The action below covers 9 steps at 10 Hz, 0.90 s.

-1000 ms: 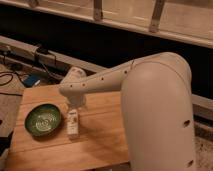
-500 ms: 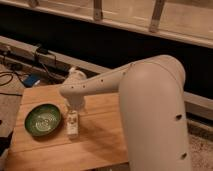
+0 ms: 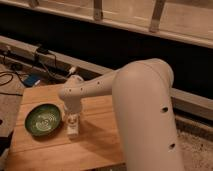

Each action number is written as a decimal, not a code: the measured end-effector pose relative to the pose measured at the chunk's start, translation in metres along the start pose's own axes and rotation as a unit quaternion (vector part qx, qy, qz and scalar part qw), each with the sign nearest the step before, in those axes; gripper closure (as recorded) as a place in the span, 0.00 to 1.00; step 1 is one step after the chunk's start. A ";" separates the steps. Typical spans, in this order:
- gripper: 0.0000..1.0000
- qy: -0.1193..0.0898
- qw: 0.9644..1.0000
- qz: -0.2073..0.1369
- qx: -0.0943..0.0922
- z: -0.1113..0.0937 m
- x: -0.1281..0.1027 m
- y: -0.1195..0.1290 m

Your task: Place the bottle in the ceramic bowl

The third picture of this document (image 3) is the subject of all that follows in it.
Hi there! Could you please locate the black power adapter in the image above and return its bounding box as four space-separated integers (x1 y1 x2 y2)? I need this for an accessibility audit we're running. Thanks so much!
36 47 49 55

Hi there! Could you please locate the metal bracket right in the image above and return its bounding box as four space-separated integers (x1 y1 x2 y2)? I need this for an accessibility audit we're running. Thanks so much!
149 0 166 33

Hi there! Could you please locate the green ceramic bowl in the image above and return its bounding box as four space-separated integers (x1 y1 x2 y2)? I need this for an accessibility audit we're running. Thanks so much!
24 103 62 137

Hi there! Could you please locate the black cable on floor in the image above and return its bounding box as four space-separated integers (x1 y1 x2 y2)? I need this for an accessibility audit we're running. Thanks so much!
0 71 24 97

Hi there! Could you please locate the metal bracket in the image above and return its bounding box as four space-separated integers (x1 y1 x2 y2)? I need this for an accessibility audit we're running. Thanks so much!
149 0 166 33
93 0 103 21

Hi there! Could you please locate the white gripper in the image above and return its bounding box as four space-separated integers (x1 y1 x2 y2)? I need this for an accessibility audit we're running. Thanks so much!
64 101 82 123

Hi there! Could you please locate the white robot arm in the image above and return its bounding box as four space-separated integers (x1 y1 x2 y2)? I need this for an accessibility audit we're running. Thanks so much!
58 58 185 171

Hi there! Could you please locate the blue box on floor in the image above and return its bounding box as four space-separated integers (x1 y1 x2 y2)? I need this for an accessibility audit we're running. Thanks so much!
24 75 40 87

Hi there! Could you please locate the small white bottle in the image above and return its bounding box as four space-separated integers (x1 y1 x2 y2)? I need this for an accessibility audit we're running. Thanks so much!
67 114 79 137

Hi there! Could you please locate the metal bracket left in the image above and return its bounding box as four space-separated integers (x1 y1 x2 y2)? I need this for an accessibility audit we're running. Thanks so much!
93 0 103 21

